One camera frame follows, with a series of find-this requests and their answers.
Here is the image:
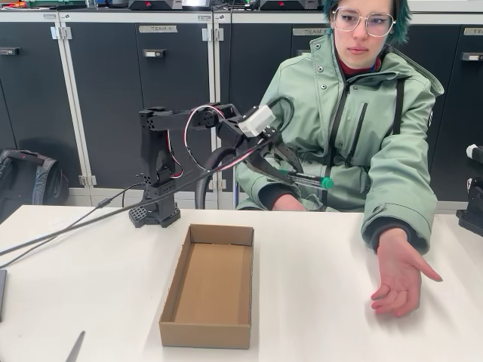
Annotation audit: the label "green permanent marker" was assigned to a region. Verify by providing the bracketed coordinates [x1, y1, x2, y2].
[278, 170, 335, 191]

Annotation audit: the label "person left forearm green sleeve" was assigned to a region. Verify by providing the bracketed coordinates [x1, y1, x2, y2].
[361, 158, 438, 257]

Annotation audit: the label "person right forearm green sleeve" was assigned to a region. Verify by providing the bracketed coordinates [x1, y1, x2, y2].
[235, 161, 299, 210]

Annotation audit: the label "person torso in green jacket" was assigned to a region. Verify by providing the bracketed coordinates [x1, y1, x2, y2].
[234, 35, 445, 257]

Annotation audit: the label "person head with teal hair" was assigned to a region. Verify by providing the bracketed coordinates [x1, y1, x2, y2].
[322, 0, 413, 72]

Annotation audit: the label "person right hand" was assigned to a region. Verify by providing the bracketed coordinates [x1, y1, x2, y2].
[272, 194, 307, 212]

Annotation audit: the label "person left hand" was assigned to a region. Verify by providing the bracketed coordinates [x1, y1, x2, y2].
[371, 228, 444, 318]

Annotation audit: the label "blue chair with black armrests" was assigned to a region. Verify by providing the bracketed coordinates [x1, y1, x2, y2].
[195, 146, 241, 210]

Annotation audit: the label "dark red turtleneck collar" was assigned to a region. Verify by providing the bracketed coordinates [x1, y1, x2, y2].
[337, 56, 380, 82]

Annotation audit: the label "grey tape label Team 3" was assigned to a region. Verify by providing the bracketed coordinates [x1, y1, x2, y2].
[293, 27, 328, 37]

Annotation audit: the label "open cardboard box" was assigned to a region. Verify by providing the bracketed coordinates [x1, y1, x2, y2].
[158, 222, 254, 350]

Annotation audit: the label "grey tape label Team 4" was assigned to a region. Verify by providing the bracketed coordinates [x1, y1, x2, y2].
[138, 24, 178, 33]

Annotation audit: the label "black case with red triangle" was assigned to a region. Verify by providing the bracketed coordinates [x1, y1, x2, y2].
[128, 0, 184, 11]
[259, 0, 321, 11]

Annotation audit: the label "black backpack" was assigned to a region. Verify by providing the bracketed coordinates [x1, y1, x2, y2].
[0, 149, 70, 223]

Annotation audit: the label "grey slanted bar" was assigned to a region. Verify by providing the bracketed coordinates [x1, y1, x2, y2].
[64, 330, 87, 362]

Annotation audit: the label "dark grey flat device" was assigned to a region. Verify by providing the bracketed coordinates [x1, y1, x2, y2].
[0, 268, 8, 324]

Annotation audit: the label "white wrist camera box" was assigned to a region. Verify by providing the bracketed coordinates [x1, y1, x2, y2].
[240, 104, 275, 139]

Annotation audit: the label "red white servo wire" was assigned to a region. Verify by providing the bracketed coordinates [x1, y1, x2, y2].
[183, 105, 272, 173]

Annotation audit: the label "thick grey camera cable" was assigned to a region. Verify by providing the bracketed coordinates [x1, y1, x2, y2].
[0, 96, 296, 267]

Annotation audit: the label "grey cable with connector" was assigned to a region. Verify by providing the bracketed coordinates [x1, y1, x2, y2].
[0, 183, 146, 256]

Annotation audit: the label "clear frame glasses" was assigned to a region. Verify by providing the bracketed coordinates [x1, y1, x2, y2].
[331, 6, 396, 38]

